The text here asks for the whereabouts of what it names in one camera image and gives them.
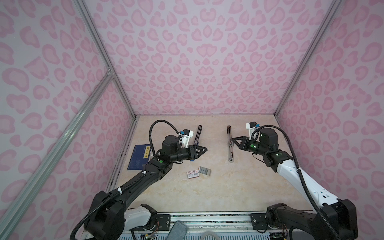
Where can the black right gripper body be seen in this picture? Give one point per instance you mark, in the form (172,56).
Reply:
(253,146)

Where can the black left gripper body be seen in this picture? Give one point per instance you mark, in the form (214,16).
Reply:
(183,154)

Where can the blue black stapler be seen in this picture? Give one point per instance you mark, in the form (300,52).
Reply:
(198,134)

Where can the red white staple box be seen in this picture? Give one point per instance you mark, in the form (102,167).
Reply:
(193,174)

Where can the silver staple tray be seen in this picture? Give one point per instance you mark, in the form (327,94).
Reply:
(204,171)

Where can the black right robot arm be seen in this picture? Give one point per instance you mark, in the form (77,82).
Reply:
(332,218)

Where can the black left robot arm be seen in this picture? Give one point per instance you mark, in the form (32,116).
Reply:
(109,215)

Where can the dark blue booklet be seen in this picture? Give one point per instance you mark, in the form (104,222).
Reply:
(140,156)

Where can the grey cloth pad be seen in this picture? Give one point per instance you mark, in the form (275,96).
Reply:
(178,231)

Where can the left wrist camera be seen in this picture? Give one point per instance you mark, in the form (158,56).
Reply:
(186,135)

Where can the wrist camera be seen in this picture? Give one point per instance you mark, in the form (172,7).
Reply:
(254,130)
(186,135)

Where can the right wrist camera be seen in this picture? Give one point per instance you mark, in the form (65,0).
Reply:
(254,130)

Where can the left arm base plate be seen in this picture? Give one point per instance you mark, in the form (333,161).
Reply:
(160,222)

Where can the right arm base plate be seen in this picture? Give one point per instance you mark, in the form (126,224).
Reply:
(259,222)

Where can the aluminium front rail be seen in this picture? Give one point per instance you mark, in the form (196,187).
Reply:
(222,221)

